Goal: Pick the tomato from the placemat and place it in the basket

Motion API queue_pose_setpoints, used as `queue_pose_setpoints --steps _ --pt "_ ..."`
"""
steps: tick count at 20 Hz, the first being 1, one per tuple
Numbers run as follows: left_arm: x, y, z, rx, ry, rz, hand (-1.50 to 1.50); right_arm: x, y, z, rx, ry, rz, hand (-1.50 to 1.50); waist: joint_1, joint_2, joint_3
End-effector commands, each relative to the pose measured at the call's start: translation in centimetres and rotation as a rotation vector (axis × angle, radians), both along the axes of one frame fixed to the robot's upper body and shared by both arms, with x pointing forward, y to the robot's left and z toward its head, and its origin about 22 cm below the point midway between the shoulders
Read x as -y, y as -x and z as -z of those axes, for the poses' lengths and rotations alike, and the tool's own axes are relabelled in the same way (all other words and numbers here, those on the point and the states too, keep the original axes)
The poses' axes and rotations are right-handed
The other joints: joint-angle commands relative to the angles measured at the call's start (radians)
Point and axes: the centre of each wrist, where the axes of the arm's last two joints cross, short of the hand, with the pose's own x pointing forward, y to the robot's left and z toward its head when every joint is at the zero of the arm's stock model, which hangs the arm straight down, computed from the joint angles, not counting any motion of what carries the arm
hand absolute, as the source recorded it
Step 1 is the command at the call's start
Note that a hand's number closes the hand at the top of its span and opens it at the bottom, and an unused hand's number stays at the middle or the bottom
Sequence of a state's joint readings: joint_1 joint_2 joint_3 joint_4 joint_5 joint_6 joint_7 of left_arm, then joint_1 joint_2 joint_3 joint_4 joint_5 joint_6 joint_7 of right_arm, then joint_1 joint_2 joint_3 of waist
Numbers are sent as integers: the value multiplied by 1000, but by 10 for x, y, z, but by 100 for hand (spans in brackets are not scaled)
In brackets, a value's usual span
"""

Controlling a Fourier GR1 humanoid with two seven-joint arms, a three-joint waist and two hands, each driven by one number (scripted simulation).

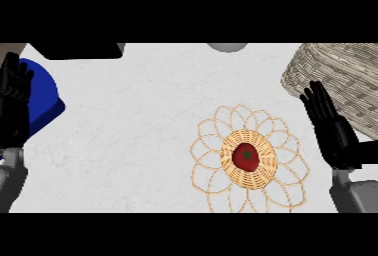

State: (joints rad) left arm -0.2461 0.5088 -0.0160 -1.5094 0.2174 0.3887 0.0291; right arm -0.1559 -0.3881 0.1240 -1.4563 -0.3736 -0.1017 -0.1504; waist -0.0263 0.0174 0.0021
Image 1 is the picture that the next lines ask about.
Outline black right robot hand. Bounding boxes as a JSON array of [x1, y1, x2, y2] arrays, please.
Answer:
[[298, 80, 378, 172]]

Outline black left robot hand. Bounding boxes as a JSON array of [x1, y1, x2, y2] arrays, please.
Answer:
[[0, 51, 35, 150]]

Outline grey wicker basket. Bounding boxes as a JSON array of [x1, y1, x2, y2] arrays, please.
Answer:
[[280, 43, 378, 141]]

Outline red tomato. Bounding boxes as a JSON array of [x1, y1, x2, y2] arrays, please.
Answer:
[[231, 142, 261, 173]]

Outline woven flower-shaped placemat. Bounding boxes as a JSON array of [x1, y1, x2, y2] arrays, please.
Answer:
[[189, 103, 311, 214]]

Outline blue rounded object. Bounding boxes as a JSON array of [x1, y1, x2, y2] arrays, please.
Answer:
[[17, 57, 66, 137]]

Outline black flat appliance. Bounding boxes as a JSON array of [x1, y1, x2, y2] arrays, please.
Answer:
[[35, 43, 127, 61]]

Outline grey rounded object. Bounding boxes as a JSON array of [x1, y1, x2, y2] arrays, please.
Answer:
[[205, 43, 249, 54]]

